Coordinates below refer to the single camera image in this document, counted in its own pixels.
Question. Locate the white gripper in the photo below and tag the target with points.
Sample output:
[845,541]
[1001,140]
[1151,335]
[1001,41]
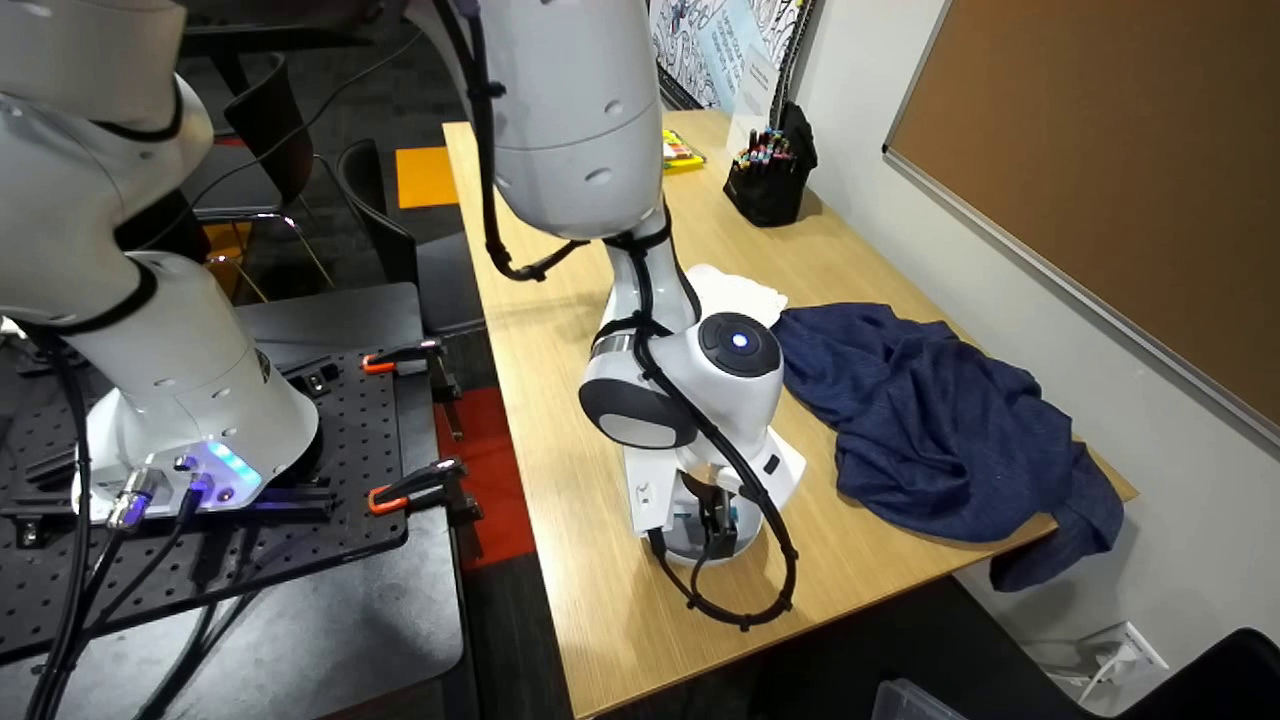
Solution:
[645,492]

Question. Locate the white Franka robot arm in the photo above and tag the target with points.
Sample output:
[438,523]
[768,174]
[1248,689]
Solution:
[575,120]

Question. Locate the navy blue cloth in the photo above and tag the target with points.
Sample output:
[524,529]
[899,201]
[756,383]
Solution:
[947,426]

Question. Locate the small yellow box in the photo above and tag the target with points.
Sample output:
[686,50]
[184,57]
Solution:
[681,148]

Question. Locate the white floor power outlet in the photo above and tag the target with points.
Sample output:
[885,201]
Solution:
[1097,660]

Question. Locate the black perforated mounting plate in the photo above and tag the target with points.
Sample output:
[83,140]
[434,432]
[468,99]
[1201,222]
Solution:
[305,523]

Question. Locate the dark low chair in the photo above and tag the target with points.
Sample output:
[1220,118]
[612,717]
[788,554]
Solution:
[383,201]

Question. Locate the whiteboard with drawings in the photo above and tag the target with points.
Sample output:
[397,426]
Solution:
[727,44]

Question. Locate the black fabric chair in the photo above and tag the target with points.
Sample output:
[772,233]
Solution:
[1205,682]

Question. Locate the black metal legged chair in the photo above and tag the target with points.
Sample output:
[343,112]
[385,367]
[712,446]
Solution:
[274,124]

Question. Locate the brown corkboard with frame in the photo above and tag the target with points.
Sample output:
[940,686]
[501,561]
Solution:
[1133,174]

